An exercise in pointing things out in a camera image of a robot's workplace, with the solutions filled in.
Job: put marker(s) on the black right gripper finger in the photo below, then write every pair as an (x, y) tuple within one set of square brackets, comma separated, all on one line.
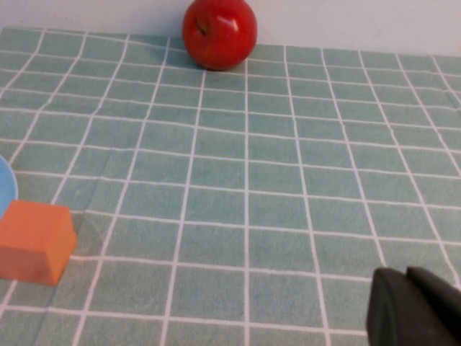
[(414, 313)]

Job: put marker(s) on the light blue plate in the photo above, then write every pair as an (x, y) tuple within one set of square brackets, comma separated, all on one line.
[(5, 187)]

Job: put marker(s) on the green white-grid tablecloth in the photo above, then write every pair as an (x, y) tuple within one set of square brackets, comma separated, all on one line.
[(252, 180)]

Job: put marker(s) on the red apple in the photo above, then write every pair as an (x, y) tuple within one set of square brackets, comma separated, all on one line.
[(219, 36)]

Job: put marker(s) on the orange cube block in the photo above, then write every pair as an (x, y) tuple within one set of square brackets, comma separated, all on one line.
[(32, 241)]

